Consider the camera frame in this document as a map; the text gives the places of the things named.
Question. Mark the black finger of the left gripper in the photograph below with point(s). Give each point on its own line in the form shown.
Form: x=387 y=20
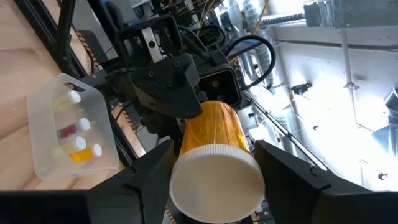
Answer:
x=168 y=87
x=220 y=84

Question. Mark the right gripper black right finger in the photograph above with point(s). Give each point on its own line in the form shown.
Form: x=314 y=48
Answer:
x=298 y=196

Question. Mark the pale yellow medicine bottle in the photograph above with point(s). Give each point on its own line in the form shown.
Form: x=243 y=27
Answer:
x=79 y=143
x=74 y=97

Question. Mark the slim amber medicine bottle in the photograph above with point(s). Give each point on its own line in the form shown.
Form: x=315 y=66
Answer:
x=82 y=154

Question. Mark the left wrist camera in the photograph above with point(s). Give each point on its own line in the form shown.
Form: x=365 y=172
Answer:
x=154 y=53

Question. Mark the large amber medicine bottle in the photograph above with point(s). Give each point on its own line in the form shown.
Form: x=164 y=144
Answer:
x=217 y=183

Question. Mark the clear plastic bin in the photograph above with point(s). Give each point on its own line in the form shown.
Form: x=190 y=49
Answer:
x=43 y=140

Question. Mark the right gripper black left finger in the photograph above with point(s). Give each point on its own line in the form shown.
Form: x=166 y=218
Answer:
x=146 y=199

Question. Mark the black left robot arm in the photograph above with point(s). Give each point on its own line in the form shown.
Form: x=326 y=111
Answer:
x=113 y=12

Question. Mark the black overhead camera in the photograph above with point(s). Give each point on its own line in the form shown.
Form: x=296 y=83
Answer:
x=301 y=88

